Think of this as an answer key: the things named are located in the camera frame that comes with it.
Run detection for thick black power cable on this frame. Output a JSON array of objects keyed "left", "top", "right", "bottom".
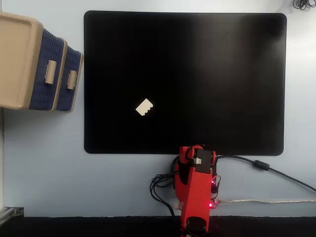
[{"left": 216, "top": 155, "right": 316, "bottom": 192}]

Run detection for thin black base wire bundle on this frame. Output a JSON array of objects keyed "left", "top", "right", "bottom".
[{"left": 149, "top": 158, "right": 184, "bottom": 219}]

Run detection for white toy brick block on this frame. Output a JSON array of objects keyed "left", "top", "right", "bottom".
[{"left": 135, "top": 98, "right": 154, "bottom": 117}]

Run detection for silver translucent USB cable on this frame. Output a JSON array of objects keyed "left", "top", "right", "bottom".
[{"left": 217, "top": 198, "right": 316, "bottom": 205}]

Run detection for blue drawer green-banded handle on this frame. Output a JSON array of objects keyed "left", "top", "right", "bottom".
[{"left": 57, "top": 45, "right": 82, "bottom": 112}]

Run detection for coiled black cable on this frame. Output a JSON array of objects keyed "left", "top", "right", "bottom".
[{"left": 292, "top": 0, "right": 311, "bottom": 11}]

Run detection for black rectangular table mat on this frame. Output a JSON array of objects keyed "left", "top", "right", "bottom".
[{"left": 83, "top": 10, "right": 287, "bottom": 157}]

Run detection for beige plastic drawer cabinet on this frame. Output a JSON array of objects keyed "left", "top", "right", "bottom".
[{"left": 0, "top": 11, "right": 84, "bottom": 113}]

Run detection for blue woven-pattern drawer plain handle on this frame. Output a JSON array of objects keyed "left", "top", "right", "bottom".
[{"left": 28, "top": 28, "right": 65, "bottom": 111}]

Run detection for black backdrop cloth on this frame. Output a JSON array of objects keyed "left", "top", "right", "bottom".
[{"left": 0, "top": 216, "right": 316, "bottom": 237}]

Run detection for aluminium frame profile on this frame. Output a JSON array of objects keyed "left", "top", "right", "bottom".
[{"left": 0, "top": 206, "right": 25, "bottom": 219}]

